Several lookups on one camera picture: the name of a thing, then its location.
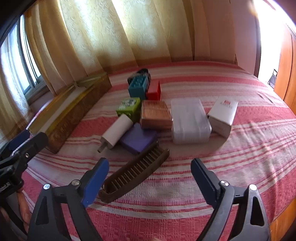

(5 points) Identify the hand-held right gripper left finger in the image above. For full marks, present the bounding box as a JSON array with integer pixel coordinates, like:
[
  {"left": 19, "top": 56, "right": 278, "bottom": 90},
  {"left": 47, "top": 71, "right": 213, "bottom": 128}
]
[{"left": 27, "top": 158, "right": 110, "bottom": 241}]

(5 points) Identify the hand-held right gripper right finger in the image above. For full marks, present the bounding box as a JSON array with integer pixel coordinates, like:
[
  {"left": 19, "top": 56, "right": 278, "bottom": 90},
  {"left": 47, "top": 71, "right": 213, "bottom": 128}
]
[{"left": 191, "top": 158, "right": 271, "bottom": 241}]

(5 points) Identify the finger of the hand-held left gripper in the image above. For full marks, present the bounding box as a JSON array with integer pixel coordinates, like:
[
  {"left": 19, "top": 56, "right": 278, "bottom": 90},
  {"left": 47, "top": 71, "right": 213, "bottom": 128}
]
[
  {"left": 0, "top": 130, "right": 31, "bottom": 160},
  {"left": 21, "top": 133, "right": 49, "bottom": 160}
]

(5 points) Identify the brown wooden comb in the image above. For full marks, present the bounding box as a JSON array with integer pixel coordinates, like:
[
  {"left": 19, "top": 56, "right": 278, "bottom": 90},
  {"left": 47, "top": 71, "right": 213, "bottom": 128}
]
[{"left": 98, "top": 142, "right": 170, "bottom": 204}]

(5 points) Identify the white charger plug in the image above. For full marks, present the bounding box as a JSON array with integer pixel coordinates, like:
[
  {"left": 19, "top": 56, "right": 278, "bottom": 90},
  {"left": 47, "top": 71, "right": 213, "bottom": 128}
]
[{"left": 97, "top": 114, "right": 133, "bottom": 153}]

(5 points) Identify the purple box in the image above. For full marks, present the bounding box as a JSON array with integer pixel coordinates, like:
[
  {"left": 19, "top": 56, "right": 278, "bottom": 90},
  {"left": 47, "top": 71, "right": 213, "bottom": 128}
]
[{"left": 119, "top": 123, "right": 159, "bottom": 154}]

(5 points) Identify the clear plastic box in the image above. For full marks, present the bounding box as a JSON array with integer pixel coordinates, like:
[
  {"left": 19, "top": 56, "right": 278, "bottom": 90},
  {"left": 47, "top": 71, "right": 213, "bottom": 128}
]
[{"left": 171, "top": 98, "right": 212, "bottom": 144}]

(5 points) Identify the white cardboard box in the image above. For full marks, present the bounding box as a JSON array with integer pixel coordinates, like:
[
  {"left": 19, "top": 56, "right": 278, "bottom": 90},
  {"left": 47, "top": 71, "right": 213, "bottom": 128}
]
[{"left": 206, "top": 96, "right": 238, "bottom": 138}]

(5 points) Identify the green building block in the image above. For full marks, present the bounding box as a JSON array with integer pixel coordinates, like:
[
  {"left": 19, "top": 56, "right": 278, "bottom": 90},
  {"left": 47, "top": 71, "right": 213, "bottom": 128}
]
[{"left": 116, "top": 97, "right": 141, "bottom": 122}]

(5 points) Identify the copper rectangular box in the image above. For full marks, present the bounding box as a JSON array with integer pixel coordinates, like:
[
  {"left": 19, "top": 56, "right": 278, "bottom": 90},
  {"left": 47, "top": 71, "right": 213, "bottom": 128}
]
[{"left": 140, "top": 100, "right": 174, "bottom": 130}]

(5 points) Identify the teal building block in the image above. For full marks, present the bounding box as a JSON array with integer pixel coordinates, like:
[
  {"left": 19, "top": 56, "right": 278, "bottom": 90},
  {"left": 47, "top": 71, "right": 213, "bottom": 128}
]
[{"left": 128, "top": 75, "right": 149, "bottom": 100}]

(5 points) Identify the red building block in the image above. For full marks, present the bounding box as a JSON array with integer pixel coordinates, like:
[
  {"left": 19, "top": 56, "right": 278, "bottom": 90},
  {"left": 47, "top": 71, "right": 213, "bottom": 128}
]
[{"left": 146, "top": 80, "right": 162, "bottom": 100}]

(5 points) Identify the black sequin hair clip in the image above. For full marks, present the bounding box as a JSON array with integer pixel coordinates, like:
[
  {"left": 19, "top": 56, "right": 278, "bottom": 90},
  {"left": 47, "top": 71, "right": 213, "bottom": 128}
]
[{"left": 132, "top": 68, "right": 152, "bottom": 87}]

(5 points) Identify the person's left forearm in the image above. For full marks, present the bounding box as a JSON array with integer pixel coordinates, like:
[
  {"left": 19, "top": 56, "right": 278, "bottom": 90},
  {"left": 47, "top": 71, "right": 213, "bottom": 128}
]
[{"left": 18, "top": 190, "right": 31, "bottom": 225}]

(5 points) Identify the pink striped bedspread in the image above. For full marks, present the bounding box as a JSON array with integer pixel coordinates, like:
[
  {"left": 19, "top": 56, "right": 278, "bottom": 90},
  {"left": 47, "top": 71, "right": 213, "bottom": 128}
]
[{"left": 18, "top": 61, "right": 296, "bottom": 241}]

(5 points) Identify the white lace curtain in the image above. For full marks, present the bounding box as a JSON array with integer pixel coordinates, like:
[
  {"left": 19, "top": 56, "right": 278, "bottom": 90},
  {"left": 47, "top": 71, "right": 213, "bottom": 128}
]
[{"left": 0, "top": 30, "right": 31, "bottom": 142}]

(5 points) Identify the window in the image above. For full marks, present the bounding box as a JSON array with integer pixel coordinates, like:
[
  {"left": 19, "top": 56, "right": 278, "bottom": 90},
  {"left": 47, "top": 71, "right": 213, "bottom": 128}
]
[{"left": 18, "top": 15, "right": 48, "bottom": 98}]

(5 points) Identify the black metal rack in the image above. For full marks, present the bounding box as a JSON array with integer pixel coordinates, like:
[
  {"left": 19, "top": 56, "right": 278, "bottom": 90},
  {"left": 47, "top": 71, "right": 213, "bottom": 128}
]
[{"left": 268, "top": 69, "right": 278, "bottom": 88}]

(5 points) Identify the cream patterned curtain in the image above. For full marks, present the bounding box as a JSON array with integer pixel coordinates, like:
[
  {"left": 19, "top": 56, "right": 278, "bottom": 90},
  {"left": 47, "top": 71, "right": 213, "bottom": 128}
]
[{"left": 23, "top": 0, "right": 238, "bottom": 95}]

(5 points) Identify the wooden door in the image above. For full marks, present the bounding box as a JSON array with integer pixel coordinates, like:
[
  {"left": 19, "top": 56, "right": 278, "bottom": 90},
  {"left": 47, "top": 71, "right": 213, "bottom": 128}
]
[{"left": 273, "top": 28, "right": 296, "bottom": 110}]

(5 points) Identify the door frame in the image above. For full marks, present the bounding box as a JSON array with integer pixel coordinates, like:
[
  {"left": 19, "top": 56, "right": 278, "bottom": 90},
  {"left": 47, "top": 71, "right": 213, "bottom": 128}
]
[{"left": 253, "top": 0, "right": 263, "bottom": 77}]

